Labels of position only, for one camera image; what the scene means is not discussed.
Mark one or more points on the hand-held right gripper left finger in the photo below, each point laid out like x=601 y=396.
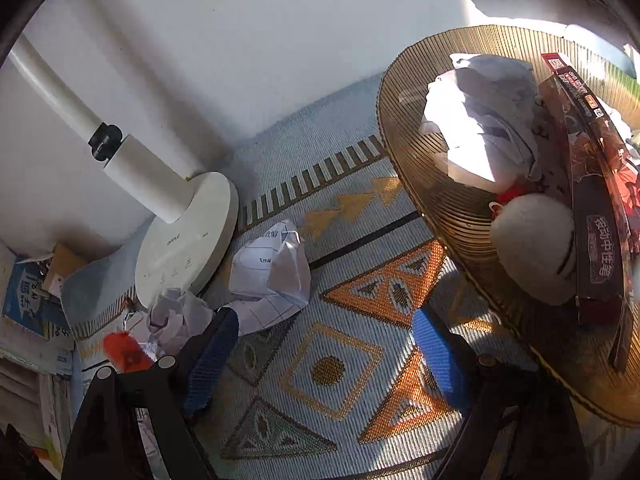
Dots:
x=210 y=355

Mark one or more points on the dark brown printed packet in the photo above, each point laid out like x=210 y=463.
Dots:
x=595 y=240

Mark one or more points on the small crumpled paper ball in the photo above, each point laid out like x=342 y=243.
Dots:
x=175 y=317

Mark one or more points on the patterned woven table mat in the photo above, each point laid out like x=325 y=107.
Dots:
x=330 y=350

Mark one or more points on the stack of books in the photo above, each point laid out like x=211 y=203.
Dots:
x=30 y=305

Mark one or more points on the ribbed gold glass bowl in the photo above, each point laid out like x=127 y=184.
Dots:
x=450 y=220

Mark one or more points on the large crumpled white paper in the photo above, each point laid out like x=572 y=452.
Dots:
x=480 y=125

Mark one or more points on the orange plush toy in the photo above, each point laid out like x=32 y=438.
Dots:
x=125 y=352

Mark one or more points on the crumpled printed paper sheet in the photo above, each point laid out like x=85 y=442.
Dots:
x=270 y=280

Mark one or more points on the white desk lamp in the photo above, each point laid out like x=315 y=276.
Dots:
x=185 y=240

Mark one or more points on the brown cardboard box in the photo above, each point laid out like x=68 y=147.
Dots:
x=65 y=265

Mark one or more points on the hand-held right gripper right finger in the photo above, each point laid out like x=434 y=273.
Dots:
x=440 y=355

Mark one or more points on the white striped plush toy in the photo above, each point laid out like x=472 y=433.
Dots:
x=530 y=255

